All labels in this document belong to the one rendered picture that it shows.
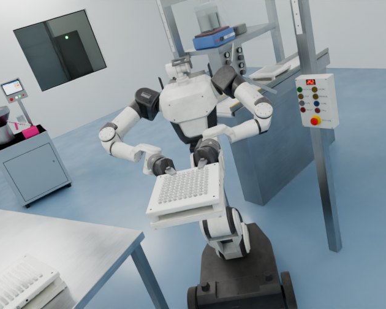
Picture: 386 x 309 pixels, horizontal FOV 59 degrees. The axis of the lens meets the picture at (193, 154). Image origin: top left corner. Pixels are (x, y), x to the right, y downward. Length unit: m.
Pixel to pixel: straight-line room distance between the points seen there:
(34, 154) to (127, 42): 3.80
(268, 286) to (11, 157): 3.23
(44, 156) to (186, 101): 2.94
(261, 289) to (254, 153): 1.09
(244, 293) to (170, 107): 1.05
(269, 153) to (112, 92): 5.00
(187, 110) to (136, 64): 5.87
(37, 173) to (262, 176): 2.69
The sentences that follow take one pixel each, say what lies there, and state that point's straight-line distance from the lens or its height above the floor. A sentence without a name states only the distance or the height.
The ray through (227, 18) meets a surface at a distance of 2.03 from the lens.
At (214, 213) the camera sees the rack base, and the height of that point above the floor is 1.03.
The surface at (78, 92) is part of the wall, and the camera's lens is 7.14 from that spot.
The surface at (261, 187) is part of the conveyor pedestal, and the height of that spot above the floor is 0.16.
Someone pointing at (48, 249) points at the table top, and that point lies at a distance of 1.61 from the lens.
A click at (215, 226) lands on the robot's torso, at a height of 0.61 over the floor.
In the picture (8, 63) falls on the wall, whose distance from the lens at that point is 6.96.
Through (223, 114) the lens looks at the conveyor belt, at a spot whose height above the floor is 0.87.
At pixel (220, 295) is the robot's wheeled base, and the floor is 0.19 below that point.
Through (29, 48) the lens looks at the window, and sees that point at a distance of 7.10.
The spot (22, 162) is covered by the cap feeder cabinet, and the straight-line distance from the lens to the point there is 4.36.
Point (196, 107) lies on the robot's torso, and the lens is 1.65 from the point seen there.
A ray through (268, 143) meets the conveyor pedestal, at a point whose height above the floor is 0.47.
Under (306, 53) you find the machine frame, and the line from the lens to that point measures 1.80.
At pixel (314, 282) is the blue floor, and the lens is 2.25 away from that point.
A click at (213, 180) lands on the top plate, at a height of 1.08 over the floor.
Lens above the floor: 1.65
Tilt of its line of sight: 24 degrees down
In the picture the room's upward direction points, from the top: 18 degrees counter-clockwise
